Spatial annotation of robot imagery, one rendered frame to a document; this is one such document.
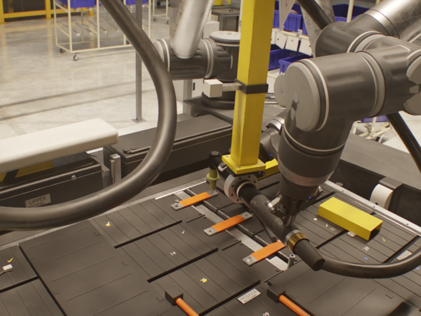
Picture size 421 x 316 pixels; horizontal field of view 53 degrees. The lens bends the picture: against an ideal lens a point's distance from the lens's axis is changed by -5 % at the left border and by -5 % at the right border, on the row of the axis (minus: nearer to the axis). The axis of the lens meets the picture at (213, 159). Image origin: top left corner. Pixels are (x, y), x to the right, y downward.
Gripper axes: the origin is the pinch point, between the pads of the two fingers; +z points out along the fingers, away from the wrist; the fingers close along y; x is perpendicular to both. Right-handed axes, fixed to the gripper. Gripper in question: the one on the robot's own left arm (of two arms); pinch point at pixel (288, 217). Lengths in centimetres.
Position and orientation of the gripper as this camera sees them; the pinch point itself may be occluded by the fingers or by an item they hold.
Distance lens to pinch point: 94.0
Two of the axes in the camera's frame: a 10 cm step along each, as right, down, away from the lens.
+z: -0.5, 6.6, 7.5
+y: 9.0, -2.9, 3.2
